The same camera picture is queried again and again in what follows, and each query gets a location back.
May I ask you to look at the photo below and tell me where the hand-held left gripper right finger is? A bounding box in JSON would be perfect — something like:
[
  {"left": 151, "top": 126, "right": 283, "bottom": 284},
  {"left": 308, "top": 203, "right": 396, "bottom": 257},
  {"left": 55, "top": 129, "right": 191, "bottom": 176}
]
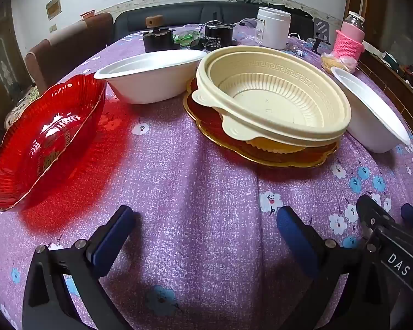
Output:
[{"left": 276, "top": 205, "right": 405, "bottom": 330}]

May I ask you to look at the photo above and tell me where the grey phone stand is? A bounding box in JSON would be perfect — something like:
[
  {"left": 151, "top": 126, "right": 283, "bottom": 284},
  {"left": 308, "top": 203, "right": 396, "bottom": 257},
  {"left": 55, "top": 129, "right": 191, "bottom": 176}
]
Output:
[{"left": 313, "top": 17, "right": 331, "bottom": 54}]

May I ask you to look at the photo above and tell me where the black leather sofa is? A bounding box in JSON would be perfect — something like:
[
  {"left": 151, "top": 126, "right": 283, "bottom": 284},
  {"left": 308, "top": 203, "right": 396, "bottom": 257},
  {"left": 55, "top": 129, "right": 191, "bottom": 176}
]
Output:
[{"left": 113, "top": 1, "right": 314, "bottom": 42}]

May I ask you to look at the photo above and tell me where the red plate with gold rim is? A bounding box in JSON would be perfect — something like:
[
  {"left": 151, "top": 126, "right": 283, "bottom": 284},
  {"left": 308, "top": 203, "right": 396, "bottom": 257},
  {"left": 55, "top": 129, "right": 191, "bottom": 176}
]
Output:
[{"left": 182, "top": 77, "right": 339, "bottom": 168}]

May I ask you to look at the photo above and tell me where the red ribbed plastic bowl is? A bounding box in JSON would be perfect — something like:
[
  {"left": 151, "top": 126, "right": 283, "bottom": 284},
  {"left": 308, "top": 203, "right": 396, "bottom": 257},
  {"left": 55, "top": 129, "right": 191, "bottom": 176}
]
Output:
[{"left": 0, "top": 74, "right": 107, "bottom": 212}]

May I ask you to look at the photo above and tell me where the black electric motor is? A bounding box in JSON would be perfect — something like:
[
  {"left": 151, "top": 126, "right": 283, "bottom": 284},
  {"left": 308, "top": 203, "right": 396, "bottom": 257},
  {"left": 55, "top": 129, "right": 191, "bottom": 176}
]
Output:
[{"left": 202, "top": 21, "right": 235, "bottom": 50}]

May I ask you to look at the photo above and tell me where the dark wooden cabinet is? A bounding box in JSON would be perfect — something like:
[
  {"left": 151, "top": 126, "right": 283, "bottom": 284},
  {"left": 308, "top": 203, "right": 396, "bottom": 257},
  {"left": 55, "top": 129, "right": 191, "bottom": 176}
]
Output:
[{"left": 0, "top": 7, "right": 28, "bottom": 166}]

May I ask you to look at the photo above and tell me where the purple floral tablecloth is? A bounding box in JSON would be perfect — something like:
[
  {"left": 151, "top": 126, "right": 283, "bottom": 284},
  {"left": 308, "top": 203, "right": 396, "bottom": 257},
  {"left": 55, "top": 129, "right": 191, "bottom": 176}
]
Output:
[{"left": 0, "top": 24, "right": 413, "bottom": 330}]

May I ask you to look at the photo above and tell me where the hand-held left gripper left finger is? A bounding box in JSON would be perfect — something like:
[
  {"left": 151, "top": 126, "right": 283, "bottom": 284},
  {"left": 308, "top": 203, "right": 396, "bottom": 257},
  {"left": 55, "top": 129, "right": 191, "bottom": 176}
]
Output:
[{"left": 22, "top": 205, "right": 136, "bottom": 330}]

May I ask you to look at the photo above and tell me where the black cup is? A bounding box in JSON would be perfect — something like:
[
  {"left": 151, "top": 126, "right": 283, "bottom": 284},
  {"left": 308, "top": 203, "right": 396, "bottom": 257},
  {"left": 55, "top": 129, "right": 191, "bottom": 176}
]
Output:
[{"left": 143, "top": 29, "right": 174, "bottom": 54}]

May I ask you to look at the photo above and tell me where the cream ribbed plastic bowl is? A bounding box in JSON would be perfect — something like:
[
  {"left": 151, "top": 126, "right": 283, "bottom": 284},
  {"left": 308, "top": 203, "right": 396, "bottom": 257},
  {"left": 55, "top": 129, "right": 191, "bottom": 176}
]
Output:
[{"left": 192, "top": 45, "right": 352, "bottom": 147}]

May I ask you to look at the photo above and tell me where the brown armchair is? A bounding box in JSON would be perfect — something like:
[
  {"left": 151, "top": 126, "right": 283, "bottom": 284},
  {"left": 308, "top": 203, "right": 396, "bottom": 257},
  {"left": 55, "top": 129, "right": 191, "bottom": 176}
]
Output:
[{"left": 25, "top": 12, "right": 114, "bottom": 86}]

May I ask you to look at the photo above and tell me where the pink bottle with knitted sleeve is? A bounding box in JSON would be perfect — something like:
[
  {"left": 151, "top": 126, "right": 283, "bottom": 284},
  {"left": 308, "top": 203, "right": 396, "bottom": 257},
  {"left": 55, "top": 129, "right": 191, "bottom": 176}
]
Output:
[{"left": 334, "top": 11, "right": 366, "bottom": 59}]

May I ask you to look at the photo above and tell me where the floral cushion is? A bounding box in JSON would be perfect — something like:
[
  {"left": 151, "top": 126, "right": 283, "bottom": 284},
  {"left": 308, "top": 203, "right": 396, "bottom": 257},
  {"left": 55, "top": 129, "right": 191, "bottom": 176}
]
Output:
[{"left": 4, "top": 84, "right": 40, "bottom": 131}]

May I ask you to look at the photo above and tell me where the white plastic jar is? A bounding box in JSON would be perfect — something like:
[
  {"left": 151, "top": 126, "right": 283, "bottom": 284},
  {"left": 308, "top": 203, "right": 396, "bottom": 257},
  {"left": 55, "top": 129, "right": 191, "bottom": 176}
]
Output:
[{"left": 256, "top": 6, "right": 292, "bottom": 50}]

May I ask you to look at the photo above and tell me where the small wall plaque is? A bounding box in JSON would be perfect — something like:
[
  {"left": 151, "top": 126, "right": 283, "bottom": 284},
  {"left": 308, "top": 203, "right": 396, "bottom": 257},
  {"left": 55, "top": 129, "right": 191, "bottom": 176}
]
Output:
[{"left": 45, "top": 0, "right": 63, "bottom": 20}]

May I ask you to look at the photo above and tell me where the clear plastic bag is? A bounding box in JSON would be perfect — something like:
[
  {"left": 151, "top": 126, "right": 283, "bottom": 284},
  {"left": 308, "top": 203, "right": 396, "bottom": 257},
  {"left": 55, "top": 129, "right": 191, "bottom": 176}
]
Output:
[{"left": 234, "top": 17, "right": 259, "bottom": 42}]

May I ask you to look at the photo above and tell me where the green packet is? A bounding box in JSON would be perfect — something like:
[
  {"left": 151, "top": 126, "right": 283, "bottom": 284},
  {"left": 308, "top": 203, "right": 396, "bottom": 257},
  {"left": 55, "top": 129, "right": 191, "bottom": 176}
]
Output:
[{"left": 174, "top": 31, "right": 203, "bottom": 49}]

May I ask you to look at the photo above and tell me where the white foam bowl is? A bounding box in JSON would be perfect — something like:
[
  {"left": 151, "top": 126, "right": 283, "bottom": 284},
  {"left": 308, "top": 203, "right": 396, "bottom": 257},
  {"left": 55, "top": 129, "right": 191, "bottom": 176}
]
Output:
[
  {"left": 330, "top": 67, "right": 412, "bottom": 154},
  {"left": 94, "top": 49, "right": 207, "bottom": 105}
]

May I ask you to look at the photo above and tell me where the yellow snack bag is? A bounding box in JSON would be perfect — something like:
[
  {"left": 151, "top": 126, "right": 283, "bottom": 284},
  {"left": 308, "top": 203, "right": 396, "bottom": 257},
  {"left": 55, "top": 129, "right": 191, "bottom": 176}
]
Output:
[{"left": 321, "top": 53, "right": 358, "bottom": 73}]

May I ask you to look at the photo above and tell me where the yellow scalloped plate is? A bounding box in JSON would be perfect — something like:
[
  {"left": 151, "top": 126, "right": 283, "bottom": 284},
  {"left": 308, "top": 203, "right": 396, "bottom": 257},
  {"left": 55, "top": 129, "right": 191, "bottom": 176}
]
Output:
[{"left": 246, "top": 137, "right": 307, "bottom": 155}]

